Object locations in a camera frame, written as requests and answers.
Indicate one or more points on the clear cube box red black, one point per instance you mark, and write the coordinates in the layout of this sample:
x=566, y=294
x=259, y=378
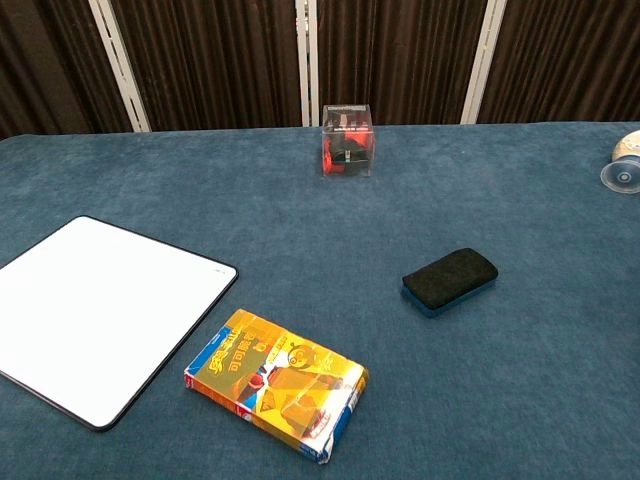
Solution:
x=348, y=142

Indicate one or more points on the cream ceramic plate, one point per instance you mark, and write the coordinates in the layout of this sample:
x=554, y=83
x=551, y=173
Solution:
x=629, y=146

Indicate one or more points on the blue table cloth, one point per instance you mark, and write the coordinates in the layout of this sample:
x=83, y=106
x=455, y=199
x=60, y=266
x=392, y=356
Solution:
x=350, y=250

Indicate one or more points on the black felt whiteboard eraser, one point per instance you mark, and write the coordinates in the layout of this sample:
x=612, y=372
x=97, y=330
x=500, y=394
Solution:
x=447, y=277

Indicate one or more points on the yellow snack box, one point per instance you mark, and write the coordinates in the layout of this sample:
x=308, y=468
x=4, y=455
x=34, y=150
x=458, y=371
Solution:
x=280, y=382

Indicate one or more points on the dark brown pleated curtain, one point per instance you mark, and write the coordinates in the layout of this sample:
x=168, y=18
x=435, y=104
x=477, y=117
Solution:
x=215, y=60

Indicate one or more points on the white square board black rim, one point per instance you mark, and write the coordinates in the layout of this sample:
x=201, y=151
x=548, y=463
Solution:
x=95, y=310

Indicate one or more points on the clear plastic suction cup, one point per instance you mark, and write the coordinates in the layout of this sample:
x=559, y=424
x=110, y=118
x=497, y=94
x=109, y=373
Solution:
x=622, y=176

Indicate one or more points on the white slotted upright rail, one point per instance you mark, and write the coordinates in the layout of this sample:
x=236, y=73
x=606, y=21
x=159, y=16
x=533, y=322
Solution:
x=482, y=60
x=120, y=65
x=308, y=60

